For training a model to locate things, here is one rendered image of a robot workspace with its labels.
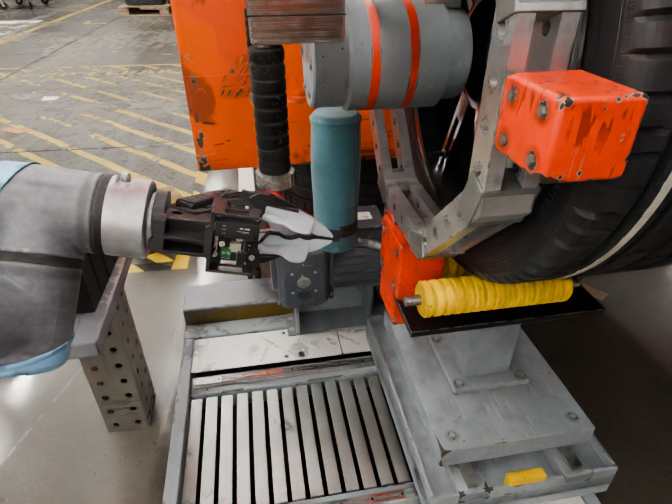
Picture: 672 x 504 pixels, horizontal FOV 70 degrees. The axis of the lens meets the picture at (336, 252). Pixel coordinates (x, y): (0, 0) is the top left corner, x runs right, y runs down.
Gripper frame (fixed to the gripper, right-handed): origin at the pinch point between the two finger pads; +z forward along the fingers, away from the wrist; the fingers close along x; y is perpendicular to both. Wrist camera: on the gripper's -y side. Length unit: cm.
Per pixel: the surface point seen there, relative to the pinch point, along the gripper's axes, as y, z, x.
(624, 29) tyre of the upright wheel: 18.8, 17.4, 27.4
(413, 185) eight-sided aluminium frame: -21.9, 19.5, 3.9
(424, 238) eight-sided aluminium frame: -3.6, 15.7, 0.2
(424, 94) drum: -6.8, 11.6, 19.2
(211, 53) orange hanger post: -56, -19, 18
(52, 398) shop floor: -53, -49, -71
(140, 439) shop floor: -37, -25, -69
